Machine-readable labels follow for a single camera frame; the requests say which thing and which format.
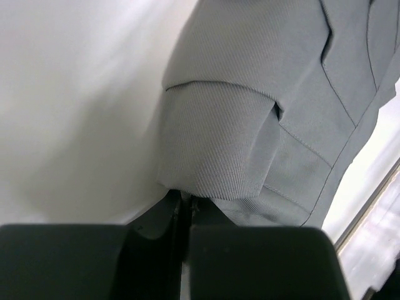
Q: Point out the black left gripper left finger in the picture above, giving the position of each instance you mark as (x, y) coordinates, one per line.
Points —
(139, 260)

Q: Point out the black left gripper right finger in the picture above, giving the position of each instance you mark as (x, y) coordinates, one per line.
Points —
(227, 261)

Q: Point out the grey skirt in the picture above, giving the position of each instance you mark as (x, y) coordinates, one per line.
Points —
(267, 103)

